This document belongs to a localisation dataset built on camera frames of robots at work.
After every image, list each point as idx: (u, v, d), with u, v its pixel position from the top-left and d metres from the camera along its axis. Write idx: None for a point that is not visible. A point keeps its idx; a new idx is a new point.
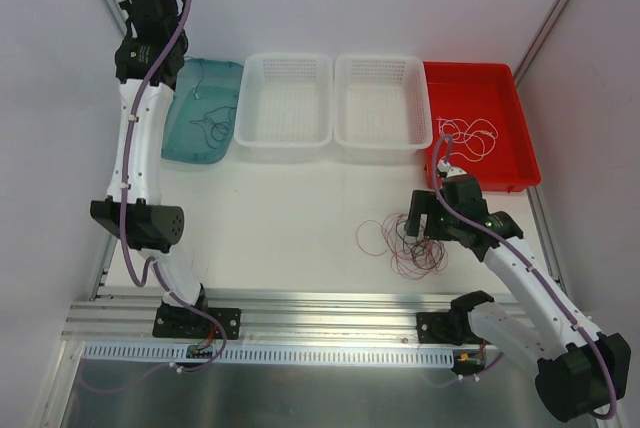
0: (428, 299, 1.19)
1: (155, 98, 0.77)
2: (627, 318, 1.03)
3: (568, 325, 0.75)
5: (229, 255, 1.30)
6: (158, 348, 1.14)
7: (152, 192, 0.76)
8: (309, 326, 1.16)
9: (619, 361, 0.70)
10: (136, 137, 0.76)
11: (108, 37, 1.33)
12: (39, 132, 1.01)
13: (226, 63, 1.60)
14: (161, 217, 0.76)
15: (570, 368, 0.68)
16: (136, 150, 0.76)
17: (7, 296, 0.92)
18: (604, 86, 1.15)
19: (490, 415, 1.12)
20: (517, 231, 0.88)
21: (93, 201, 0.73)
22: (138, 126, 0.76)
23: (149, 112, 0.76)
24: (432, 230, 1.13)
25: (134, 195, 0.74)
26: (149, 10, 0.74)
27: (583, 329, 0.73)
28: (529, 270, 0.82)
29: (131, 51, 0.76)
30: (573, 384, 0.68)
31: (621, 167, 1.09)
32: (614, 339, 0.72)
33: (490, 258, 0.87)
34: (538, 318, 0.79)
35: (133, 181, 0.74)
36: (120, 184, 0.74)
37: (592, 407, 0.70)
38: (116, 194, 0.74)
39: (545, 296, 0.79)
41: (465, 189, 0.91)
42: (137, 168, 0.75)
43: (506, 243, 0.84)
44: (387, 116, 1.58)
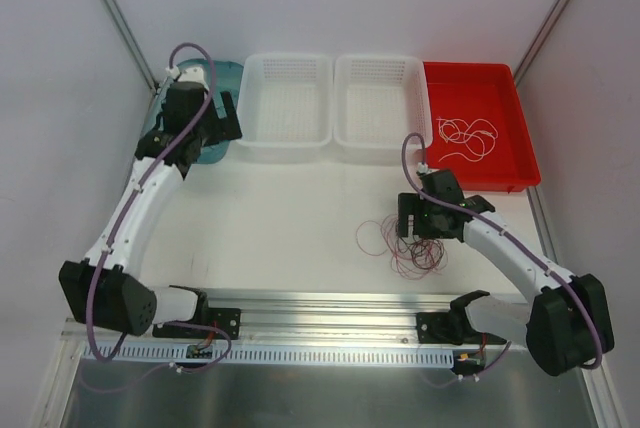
0: (425, 299, 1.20)
1: (163, 174, 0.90)
2: (629, 318, 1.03)
3: (542, 273, 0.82)
5: (229, 255, 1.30)
6: (158, 348, 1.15)
7: (130, 262, 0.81)
8: (309, 326, 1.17)
9: (594, 301, 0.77)
10: (135, 204, 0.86)
11: (108, 38, 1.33)
12: (37, 132, 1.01)
13: (226, 63, 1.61)
14: (131, 292, 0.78)
15: (550, 310, 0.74)
16: (129, 220, 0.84)
17: (7, 296, 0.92)
18: (603, 86, 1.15)
19: (492, 415, 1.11)
20: (489, 207, 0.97)
21: (67, 261, 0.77)
22: (140, 196, 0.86)
23: (155, 186, 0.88)
24: (420, 227, 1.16)
25: (112, 260, 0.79)
26: (180, 109, 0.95)
27: (555, 273, 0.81)
28: (501, 234, 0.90)
29: (156, 138, 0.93)
30: (555, 324, 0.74)
31: (620, 167, 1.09)
32: (587, 280, 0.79)
33: (468, 233, 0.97)
34: (516, 274, 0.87)
35: (116, 246, 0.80)
36: (102, 248, 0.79)
37: (581, 355, 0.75)
38: (95, 257, 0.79)
39: (518, 253, 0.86)
41: (441, 179, 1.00)
42: (125, 235, 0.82)
43: (480, 216, 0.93)
44: (387, 116, 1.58)
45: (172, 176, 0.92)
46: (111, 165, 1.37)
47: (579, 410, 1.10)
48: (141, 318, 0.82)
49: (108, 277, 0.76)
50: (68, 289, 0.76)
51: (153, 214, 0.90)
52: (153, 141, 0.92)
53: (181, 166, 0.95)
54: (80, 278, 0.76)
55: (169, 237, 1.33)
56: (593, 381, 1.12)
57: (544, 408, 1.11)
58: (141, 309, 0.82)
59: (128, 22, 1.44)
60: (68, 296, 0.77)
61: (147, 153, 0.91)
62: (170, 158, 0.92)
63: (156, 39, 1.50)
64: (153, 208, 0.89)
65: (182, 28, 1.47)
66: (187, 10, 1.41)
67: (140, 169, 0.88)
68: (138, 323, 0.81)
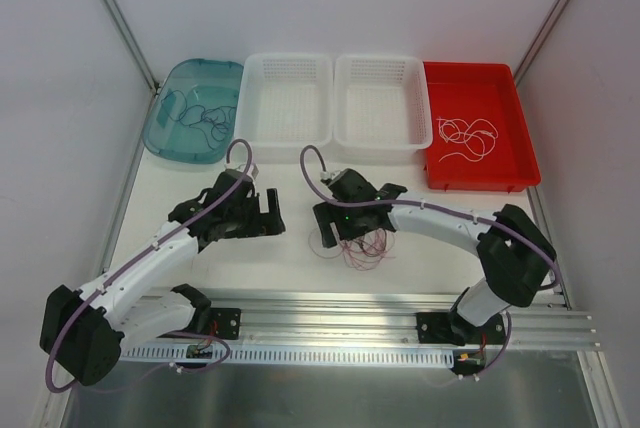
0: (421, 299, 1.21)
1: (183, 241, 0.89)
2: (631, 318, 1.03)
3: (471, 223, 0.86)
5: (229, 256, 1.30)
6: (158, 348, 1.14)
7: (116, 310, 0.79)
8: (310, 326, 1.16)
9: (522, 223, 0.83)
10: (146, 258, 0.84)
11: (108, 38, 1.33)
12: (38, 132, 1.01)
13: (226, 63, 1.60)
14: (103, 342, 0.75)
15: (492, 252, 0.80)
16: (132, 270, 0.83)
17: (8, 296, 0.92)
18: (603, 86, 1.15)
19: (492, 415, 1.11)
20: (401, 187, 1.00)
21: (62, 286, 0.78)
22: (154, 253, 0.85)
23: (171, 249, 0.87)
24: (345, 230, 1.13)
25: (98, 302, 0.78)
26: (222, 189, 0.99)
27: (483, 218, 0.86)
28: (422, 208, 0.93)
29: (192, 207, 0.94)
30: (501, 262, 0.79)
31: (620, 167, 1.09)
32: (508, 210, 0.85)
33: (395, 221, 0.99)
34: (453, 237, 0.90)
35: (110, 290, 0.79)
36: (96, 287, 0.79)
37: (538, 276, 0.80)
38: (87, 293, 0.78)
39: (443, 216, 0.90)
41: (348, 182, 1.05)
42: (123, 282, 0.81)
43: (396, 199, 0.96)
44: (386, 116, 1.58)
45: (189, 247, 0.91)
46: (111, 165, 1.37)
47: (579, 410, 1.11)
48: (100, 369, 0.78)
49: (88, 315, 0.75)
50: (49, 310, 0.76)
51: (160, 274, 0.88)
52: (188, 209, 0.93)
53: (202, 241, 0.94)
54: (63, 305, 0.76)
55: None
56: (593, 381, 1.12)
57: (544, 408, 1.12)
58: (104, 361, 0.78)
59: (128, 22, 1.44)
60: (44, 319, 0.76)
61: (178, 218, 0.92)
62: (195, 229, 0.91)
63: (156, 39, 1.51)
64: (163, 268, 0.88)
65: (182, 28, 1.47)
66: (187, 10, 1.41)
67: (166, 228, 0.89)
68: (94, 372, 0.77)
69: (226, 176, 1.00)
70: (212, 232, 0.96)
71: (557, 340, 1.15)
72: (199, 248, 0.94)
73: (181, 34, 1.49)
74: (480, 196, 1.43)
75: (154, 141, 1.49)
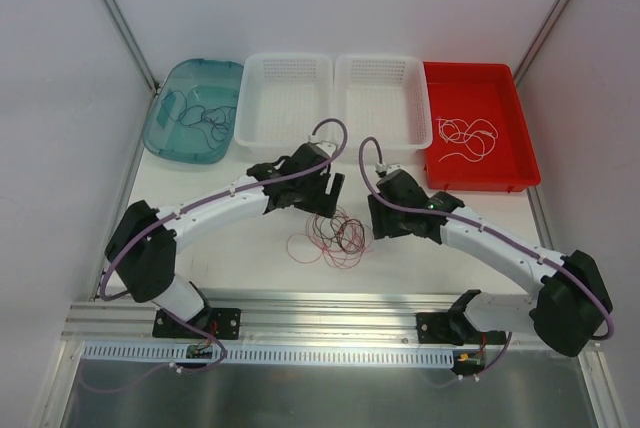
0: (421, 299, 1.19)
1: (257, 196, 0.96)
2: (632, 318, 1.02)
3: (534, 261, 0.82)
5: (229, 256, 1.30)
6: (158, 348, 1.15)
7: (183, 237, 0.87)
8: (310, 326, 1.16)
9: (591, 274, 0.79)
10: (219, 201, 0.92)
11: (108, 38, 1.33)
12: (38, 131, 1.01)
13: (226, 63, 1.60)
14: (164, 264, 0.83)
15: (555, 300, 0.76)
16: (208, 205, 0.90)
17: (8, 296, 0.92)
18: (603, 86, 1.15)
19: (492, 415, 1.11)
20: (458, 202, 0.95)
21: (142, 201, 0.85)
22: (229, 198, 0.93)
23: (244, 200, 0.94)
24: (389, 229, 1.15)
25: (171, 225, 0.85)
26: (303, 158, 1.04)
27: (548, 260, 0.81)
28: (481, 230, 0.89)
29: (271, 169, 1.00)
30: (561, 311, 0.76)
31: (621, 166, 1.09)
32: (577, 256, 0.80)
33: (446, 235, 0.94)
34: (506, 267, 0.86)
35: (184, 218, 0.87)
36: (173, 210, 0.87)
37: (592, 329, 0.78)
38: (163, 214, 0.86)
39: (505, 246, 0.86)
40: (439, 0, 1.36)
41: (401, 185, 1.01)
42: (197, 214, 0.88)
43: (452, 215, 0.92)
44: (386, 117, 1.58)
45: (260, 202, 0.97)
46: (111, 165, 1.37)
47: (579, 409, 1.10)
48: (149, 290, 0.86)
49: (157, 235, 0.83)
50: (128, 216, 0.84)
51: (227, 218, 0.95)
52: (267, 170, 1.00)
53: (270, 203, 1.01)
54: (141, 217, 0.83)
55: None
56: (593, 382, 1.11)
57: (543, 407, 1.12)
58: (155, 283, 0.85)
59: (129, 22, 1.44)
60: (120, 224, 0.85)
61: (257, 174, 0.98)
62: (270, 189, 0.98)
63: (157, 39, 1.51)
64: (231, 213, 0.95)
65: (182, 28, 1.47)
66: (188, 10, 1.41)
67: (245, 180, 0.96)
68: (143, 290, 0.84)
69: (304, 149, 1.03)
70: (282, 198, 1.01)
71: None
72: (265, 209, 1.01)
73: (182, 35, 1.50)
74: (480, 196, 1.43)
75: (153, 141, 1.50)
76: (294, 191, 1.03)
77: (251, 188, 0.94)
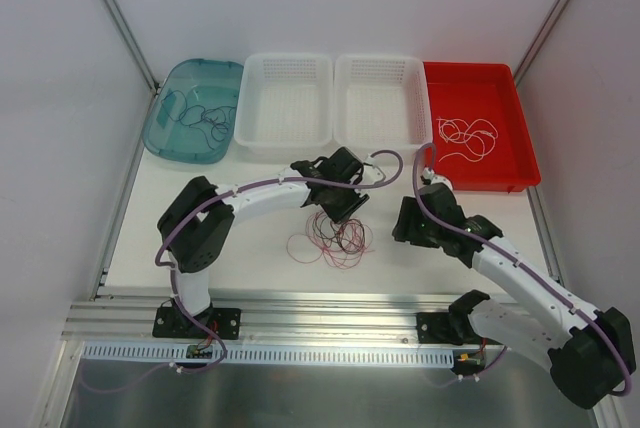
0: (423, 299, 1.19)
1: (301, 189, 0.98)
2: (630, 318, 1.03)
3: (566, 310, 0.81)
5: (228, 255, 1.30)
6: (158, 348, 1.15)
7: (236, 216, 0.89)
8: (310, 326, 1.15)
9: (622, 334, 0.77)
10: (269, 187, 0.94)
11: (108, 39, 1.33)
12: (38, 131, 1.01)
13: (226, 63, 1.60)
14: (219, 236, 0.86)
15: (581, 353, 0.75)
16: (259, 190, 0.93)
17: (8, 296, 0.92)
18: (603, 86, 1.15)
19: (491, 415, 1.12)
20: (496, 230, 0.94)
21: (203, 176, 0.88)
22: (277, 185, 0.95)
23: (290, 189, 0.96)
24: (414, 236, 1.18)
25: (229, 201, 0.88)
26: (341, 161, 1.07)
27: (581, 312, 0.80)
28: (515, 265, 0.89)
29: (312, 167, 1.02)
30: (586, 365, 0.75)
31: (620, 167, 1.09)
32: (611, 314, 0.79)
33: (479, 262, 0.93)
34: (536, 309, 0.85)
35: (240, 196, 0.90)
36: (231, 188, 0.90)
37: (610, 387, 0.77)
38: (221, 191, 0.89)
39: (538, 288, 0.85)
40: (439, 0, 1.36)
41: (440, 199, 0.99)
42: (251, 195, 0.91)
43: (489, 243, 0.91)
44: (386, 116, 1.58)
45: (301, 196, 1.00)
46: (111, 165, 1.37)
47: (579, 411, 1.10)
48: (199, 262, 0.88)
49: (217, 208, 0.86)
50: (187, 191, 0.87)
51: (269, 206, 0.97)
52: (309, 165, 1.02)
53: (308, 199, 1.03)
54: (200, 192, 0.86)
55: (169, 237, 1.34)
56: None
57: (542, 408, 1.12)
58: (206, 256, 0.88)
59: (128, 22, 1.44)
60: (179, 198, 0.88)
61: (299, 169, 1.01)
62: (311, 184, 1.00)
63: (157, 39, 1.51)
64: (275, 201, 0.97)
65: (182, 28, 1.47)
66: (188, 10, 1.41)
67: (292, 172, 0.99)
68: (194, 263, 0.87)
69: (342, 152, 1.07)
70: (319, 195, 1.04)
71: None
72: (303, 203, 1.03)
73: (182, 35, 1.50)
74: (480, 195, 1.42)
75: (153, 141, 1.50)
76: (330, 188, 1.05)
77: (297, 180, 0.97)
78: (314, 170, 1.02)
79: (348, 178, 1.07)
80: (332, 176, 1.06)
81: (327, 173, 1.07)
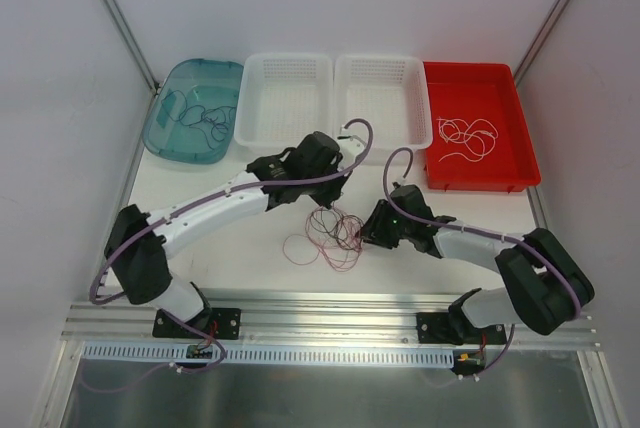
0: (423, 299, 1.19)
1: (253, 197, 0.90)
2: (630, 318, 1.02)
3: (498, 241, 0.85)
5: (228, 254, 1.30)
6: (158, 348, 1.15)
7: (174, 242, 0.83)
8: (310, 326, 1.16)
9: (551, 247, 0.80)
10: (212, 202, 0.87)
11: (109, 39, 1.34)
12: (38, 130, 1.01)
13: (226, 63, 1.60)
14: (155, 269, 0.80)
15: (512, 266, 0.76)
16: (198, 208, 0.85)
17: (8, 295, 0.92)
18: (603, 85, 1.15)
19: (492, 415, 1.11)
20: (450, 216, 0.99)
21: (133, 205, 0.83)
22: (223, 199, 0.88)
23: (240, 200, 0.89)
24: (384, 237, 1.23)
25: (161, 230, 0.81)
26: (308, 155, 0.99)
27: (509, 236, 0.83)
28: (462, 229, 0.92)
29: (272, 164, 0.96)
30: (520, 277, 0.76)
31: (621, 167, 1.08)
32: (539, 233, 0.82)
33: (440, 245, 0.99)
34: (483, 256, 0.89)
35: (174, 222, 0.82)
36: (163, 215, 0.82)
37: (560, 301, 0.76)
38: (153, 218, 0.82)
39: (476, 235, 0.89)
40: (439, 0, 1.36)
41: (411, 199, 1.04)
42: (187, 218, 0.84)
43: (441, 224, 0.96)
44: (386, 117, 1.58)
45: (257, 203, 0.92)
46: (112, 165, 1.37)
47: (579, 410, 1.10)
48: (145, 293, 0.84)
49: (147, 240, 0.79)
50: (120, 221, 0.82)
51: (218, 220, 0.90)
52: (267, 166, 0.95)
53: (272, 201, 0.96)
54: (132, 223, 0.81)
55: None
56: (593, 381, 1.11)
57: (543, 408, 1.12)
58: (152, 286, 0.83)
59: (128, 22, 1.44)
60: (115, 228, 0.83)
61: (256, 171, 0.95)
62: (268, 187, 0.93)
63: (157, 39, 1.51)
64: (226, 214, 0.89)
65: (181, 28, 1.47)
66: (188, 9, 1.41)
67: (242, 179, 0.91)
68: (139, 293, 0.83)
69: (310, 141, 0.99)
70: (284, 195, 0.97)
71: (557, 341, 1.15)
72: (267, 206, 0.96)
73: (182, 35, 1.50)
74: (480, 195, 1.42)
75: (153, 141, 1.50)
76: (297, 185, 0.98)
77: (248, 188, 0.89)
78: (275, 169, 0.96)
79: (317, 171, 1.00)
80: (300, 171, 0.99)
81: (294, 169, 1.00)
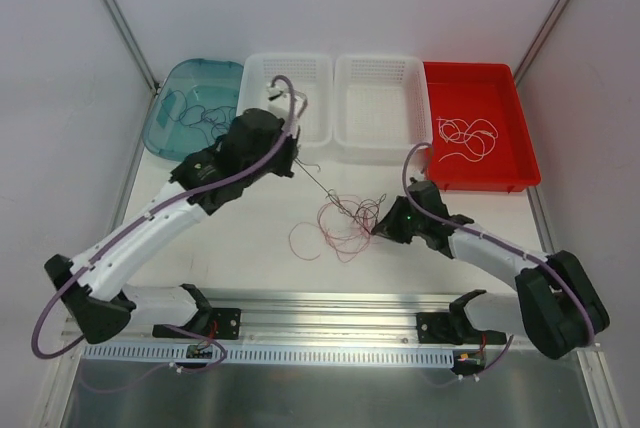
0: (425, 299, 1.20)
1: (181, 212, 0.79)
2: (629, 318, 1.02)
3: (519, 258, 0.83)
5: (228, 255, 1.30)
6: (158, 348, 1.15)
7: (107, 287, 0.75)
8: (309, 326, 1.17)
9: (573, 274, 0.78)
10: (136, 231, 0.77)
11: (109, 39, 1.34)
12: (37, 130, 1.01)
13: (226, 63, 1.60)
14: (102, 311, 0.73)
15: (532, 288, 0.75)
16: (123, 241, 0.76)
17: (8, 295, 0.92)
18: (603, 86, 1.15)
19: (492, 415, 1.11)
20: (469, 219, 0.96)
21: (54, 257, 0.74)
22: (145, 225, 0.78)
23: (166, 219, 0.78)
24: (396, 231, 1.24)
25: (85, 279, 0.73)
26: (236, 141, 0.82)
27: (532, 256, 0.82)
28: (480, 237, 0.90)
29: (199, 163, 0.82)
30: (538, 301, 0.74)
31: (621, 167, 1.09)
32: (564, 257, 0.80)
33: (454, 245, 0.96)
34: (501, 268, 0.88)
35: (98, 266, 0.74)
36: (84, 262, 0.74)
37: (576, 330, 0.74)
38: (76, 266, 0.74)
39: (495, 247, 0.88)
40: (439, 0, 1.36)
41: (428, 195, 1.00)
42: (112, 257, 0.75)
43: (460, 226, 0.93)
44: (386, 117, 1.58)
45: (190, 217, 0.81)
46: (112, 165, 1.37)
47: (579, 410, 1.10)
48: (103, 332, 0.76)
49: (74, 292, 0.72)
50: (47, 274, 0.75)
51: (154, 244, 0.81)
52: (192, 168, 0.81)
53: (208, 204, 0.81)
54: (55, 275, 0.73)
55: None
56: (592, 381, 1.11)
57: (543, 407, 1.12)
58: (110, 324, 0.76)
59: (128, 22, 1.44)
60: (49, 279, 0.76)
61: (183, 177, 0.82)
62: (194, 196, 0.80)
63: (157, 39, 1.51)
64: (158, 238, 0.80)
65: (181, 28, 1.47)
66: (188, 9, 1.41)
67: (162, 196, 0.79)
68: (97, 333, 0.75)
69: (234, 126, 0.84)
70: (219, 194, 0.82)
71: None
72: (206, 212, 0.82)
73: (182, 34, 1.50)
74: (480, 195, 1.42)
75: (153, 141, 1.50)
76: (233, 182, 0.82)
77: (168, 206, 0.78)
78: (202, 171, 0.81)
79: (255, 153, 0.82)
80: (234, 160, 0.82)
81: (227, 159, 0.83)
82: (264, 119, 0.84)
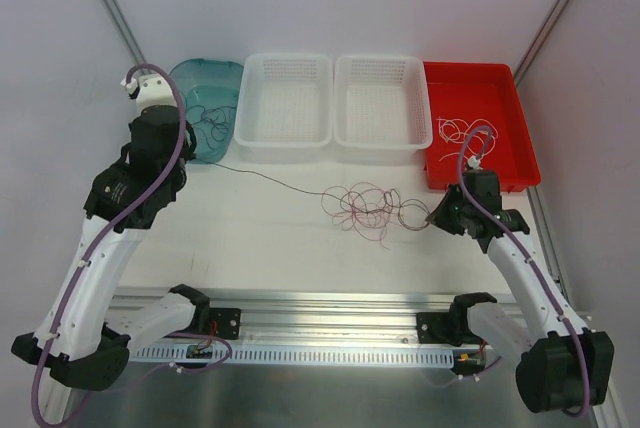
0: (434, 299, 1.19)
1: (113, 245, 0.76)
2: (628, 319, 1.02)
3: (554, 316, 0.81)
5: (228, 254, 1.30)
6: (158, 348, 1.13)
7: (85, 342, 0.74)
8: (309, 326, 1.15)
9: (599, 358, 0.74)
10: (83, 281, 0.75)
11: (108, 40, 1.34)
12: (37, 130, 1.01)
13: (226, 63, 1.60)
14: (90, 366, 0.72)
15: (547, 354, 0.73)
16: (74, 297, 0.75)
17: (8, 296, 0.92)
18: (603, 86, 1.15)
19: (490, 414, 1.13)
20: (524, 226, 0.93)
21: (17, 339, 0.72)
22: (87, 273, 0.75)
23: (103, 258, 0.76)
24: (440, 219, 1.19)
25: (58, 348, 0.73)
26: (144, 145, 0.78)
27: (567, 321, 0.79)
28: (526, 261, 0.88)
29: (109, 184, 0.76)
30: (549, 369, 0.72)
31: (620, 167, 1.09)
32: (599, 338, 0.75)
33: (494, 248, 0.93)
34: (528, 309, 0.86)
35: (63, 331, 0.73)
36: (48, 334, 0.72)
37: (565, 401, 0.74)
38: (43, 340, 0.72)
39: (538, 287, 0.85)
40: (438, 1, 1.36)
41: (483, 181, 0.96)
42: (72, 318, 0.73)
43: (510, 233, 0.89)
44: (386, 117, 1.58)
45: (126, 244, 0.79)
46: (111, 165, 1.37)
47: None
48: (110, 374, 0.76)
49: (54, 363, 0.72)
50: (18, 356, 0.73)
51: (108, 283, 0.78)
52: (102, 191, 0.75)
53: (139, 222, 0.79)
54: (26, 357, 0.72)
55: (167, 237, 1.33)
56: None
57: None
58: (112, 364, 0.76)
59: (128, 22, 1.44)
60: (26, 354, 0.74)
61: (98, 206, 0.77)
62: (120, 223, 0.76)
63: (156, 39, 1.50)
64: (108, 277, 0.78)
65: (181, 28, 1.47)
66: (188, 10, 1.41)
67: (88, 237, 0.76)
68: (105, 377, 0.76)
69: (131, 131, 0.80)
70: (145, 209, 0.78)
71: None
72: (143, 227, 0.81)
73: (181, 34, 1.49)
74: None
75: None
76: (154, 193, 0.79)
77: (97, 245, 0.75)
78: (115, 191, 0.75)
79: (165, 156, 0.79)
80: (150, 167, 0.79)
81: (137, 167, 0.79)
82: (165, 114, 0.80)
